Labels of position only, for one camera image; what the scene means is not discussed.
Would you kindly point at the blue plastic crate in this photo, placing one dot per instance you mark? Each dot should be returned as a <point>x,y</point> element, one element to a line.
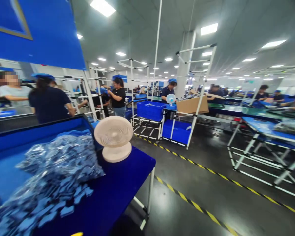
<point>150,109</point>
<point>177,131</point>

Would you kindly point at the small blue desk fan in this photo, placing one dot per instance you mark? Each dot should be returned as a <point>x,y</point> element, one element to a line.
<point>170,99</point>

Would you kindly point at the white desk fan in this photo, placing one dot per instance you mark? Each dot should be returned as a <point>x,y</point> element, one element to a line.
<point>113,137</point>

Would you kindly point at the cardboard box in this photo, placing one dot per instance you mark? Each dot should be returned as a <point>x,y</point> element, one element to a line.
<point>193,104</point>

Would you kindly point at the white pipe rack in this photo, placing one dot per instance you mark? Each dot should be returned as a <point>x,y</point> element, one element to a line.
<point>199,81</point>

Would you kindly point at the green conveyor line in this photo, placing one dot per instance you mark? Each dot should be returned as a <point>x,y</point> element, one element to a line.
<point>238,109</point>

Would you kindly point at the blue felt worktable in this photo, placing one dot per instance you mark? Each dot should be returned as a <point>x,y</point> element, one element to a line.
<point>100,196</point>

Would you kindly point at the clear bag of blue pads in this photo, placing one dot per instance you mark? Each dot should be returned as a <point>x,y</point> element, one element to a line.
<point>64,157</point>

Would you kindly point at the pile of loose blue pads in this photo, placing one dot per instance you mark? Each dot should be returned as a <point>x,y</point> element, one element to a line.
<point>39,204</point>

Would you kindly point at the blue hanging board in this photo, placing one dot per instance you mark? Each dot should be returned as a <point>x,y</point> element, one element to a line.
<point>37,32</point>

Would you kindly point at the clear bag of dark parts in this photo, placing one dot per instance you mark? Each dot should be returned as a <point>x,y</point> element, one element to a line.
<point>288,127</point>

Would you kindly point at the blue table on pipe frame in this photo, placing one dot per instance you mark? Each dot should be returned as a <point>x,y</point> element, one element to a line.
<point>268,140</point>

